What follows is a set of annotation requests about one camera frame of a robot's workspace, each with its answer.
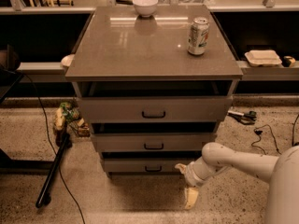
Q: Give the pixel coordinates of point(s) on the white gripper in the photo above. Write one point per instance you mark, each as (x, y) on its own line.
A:
(191, 176)

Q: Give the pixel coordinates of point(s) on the grey drawer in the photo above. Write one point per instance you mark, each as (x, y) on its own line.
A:
(142, 166)
(151, 142)
(153, 109)

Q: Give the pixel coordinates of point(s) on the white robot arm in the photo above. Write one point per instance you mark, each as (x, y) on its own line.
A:
(280, 173)

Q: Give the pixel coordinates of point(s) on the grey drawer cabinet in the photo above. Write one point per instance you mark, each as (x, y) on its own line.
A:
(122, 55)

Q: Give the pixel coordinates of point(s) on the black pole on floor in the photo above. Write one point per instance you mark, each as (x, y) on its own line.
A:
(44, 195)

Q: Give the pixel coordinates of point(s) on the snack bags pile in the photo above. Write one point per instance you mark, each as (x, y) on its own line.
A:
(69, 115)

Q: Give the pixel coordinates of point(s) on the white foam takeout container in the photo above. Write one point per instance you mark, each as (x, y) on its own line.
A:
(266, 57)

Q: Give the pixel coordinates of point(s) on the white soda can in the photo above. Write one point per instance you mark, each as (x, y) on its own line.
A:
(198, 36)

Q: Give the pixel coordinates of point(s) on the yellow tape measure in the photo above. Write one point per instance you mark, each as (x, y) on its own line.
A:
(288, 61)

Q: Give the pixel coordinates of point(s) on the white plate on ledge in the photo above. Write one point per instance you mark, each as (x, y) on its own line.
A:
(67, 60)

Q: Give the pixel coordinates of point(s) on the white bowl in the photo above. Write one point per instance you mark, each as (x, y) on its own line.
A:
(145, 8)

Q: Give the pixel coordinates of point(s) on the dark chair left edge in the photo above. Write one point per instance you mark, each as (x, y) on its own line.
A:
(9, 64)

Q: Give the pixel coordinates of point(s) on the scissors with dark handles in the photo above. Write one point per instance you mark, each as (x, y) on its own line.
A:
(243, 118)

